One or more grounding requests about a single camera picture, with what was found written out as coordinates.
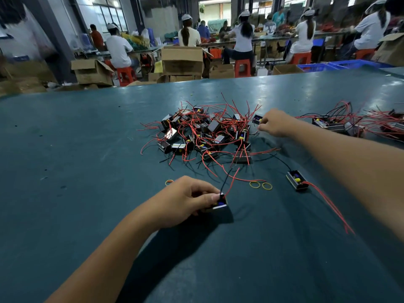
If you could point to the person's right hand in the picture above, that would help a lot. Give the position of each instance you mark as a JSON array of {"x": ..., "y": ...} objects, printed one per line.
[{"x": 278, "y": 123}]

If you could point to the person's left hand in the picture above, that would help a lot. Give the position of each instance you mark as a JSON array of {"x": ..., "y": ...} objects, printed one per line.
[{"x": 183, "y": 202}]

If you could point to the person's right forearm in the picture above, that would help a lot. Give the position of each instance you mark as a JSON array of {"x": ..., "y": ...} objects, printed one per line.
[{"x": 360, "y": 170}]

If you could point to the person's left forearm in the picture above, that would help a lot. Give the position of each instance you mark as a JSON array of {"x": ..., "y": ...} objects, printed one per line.
[{"x": 104, "y": 265}]

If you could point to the shallow cardboard box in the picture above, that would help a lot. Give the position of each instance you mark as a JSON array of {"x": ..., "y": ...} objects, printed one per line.
[{"x": 287, "y": 69}]

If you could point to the blue plastic crate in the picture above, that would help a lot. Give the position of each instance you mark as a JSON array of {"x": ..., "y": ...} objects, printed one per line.
[
  {"x": 317, "y": 67},
  {"x": 360, "y": 63}
]

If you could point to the low cardboard box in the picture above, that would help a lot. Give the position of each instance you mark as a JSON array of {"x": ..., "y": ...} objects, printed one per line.
[{"x": 221, "y": 72}]

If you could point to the large closed cardboard box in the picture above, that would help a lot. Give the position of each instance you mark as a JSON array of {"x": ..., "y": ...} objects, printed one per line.
[{"x": 183, "y": 61}]

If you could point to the tilted cardboard box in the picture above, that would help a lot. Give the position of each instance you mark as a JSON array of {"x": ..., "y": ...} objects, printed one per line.
[{"x": 390, "y": 49}]

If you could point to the open cardboard box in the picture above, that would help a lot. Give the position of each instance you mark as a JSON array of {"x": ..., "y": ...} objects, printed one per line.
[{"x": 93, "y": 72}]

